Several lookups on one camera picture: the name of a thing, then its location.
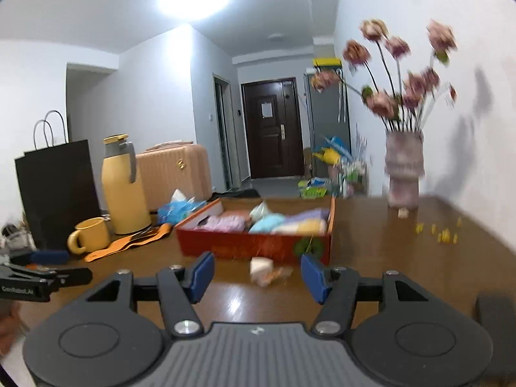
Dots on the yellow plush toy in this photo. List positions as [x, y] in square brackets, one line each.
[302, 227]

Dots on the small cream soft block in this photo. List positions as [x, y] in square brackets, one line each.
[261, 268]

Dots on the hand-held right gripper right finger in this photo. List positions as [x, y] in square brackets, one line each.
[314, 280]

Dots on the peach ribbed suitcase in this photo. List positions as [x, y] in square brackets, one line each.
[173, 177]

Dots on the pile of colourful toys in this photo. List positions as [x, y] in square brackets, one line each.
[338, 169]

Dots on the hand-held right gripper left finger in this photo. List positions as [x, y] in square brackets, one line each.
[201, 276]

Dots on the black paper bag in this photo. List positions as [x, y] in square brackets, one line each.
[56, 193]

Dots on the yellow mug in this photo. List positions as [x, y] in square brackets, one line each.
[94, 234]

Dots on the blue plastic bag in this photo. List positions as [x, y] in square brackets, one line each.
[177, 211]

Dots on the grey tall cabinet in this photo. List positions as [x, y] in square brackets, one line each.
[322, 129]

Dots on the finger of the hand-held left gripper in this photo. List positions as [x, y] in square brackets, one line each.
[74, 277]
[50, 257]

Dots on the yellow thermos jug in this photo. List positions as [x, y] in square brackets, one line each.
[125, 197]

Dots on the dark side door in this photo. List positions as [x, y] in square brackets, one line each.
[222, 137]

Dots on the white tissue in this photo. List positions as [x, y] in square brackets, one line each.
[178, 196]

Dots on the dark grey object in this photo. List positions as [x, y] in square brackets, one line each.
[494, 322]

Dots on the lavender puffy soft item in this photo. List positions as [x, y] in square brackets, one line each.
[225, 223]

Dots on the scattered yellow petals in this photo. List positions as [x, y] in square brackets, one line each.
[443, 236]

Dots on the lavender folded cloth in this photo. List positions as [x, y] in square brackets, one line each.
[306, 215]

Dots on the small cream fragment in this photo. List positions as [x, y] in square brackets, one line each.
[402, 212]

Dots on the white paper notice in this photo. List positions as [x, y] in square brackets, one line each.
[267, 111]

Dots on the pink artificial flowers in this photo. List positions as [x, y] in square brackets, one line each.
[381, 103]

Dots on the red cardboard box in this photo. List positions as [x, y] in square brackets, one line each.
[242, 246]

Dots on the dark brown entrance door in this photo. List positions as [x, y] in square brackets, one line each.
[272, 153]

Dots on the grey clutter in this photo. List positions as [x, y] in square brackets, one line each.
[14, 236]

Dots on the dark cloth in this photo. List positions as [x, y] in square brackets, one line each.
[238, 193]

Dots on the yellow box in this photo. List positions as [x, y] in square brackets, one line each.
[327, 63]

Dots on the pink ribbed vase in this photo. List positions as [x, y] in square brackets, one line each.
[403, 169]

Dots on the light blue plush toy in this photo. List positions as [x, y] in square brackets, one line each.
[266, 223]

